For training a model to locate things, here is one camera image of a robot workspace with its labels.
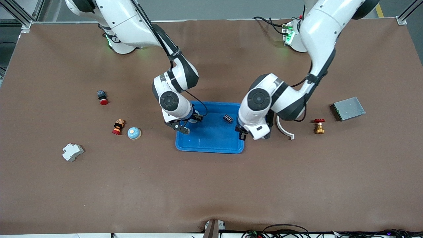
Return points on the scratched blue call bell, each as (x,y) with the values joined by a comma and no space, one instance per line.
(134,133)

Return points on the glossy blue call bell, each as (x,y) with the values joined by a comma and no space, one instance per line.
(194,119)

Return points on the aluminium frame profile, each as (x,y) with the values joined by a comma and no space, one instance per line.
(23,18)
(404,15)

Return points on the red button black body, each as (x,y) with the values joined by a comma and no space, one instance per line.
(102,96)

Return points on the red button yellow collar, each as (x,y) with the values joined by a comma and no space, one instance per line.
(118,127)

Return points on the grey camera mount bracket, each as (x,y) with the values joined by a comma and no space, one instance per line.
(214,228)

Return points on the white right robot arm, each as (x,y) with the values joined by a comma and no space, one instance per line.
(125,23)

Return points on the white circuit breaker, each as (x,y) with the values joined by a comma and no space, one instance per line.
(72,152)

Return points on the blue plastic tray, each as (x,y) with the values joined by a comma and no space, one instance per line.
(214,138)

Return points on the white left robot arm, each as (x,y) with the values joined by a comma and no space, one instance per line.
(324,29)

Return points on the grey metal box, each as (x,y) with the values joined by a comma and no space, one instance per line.
(348,108)

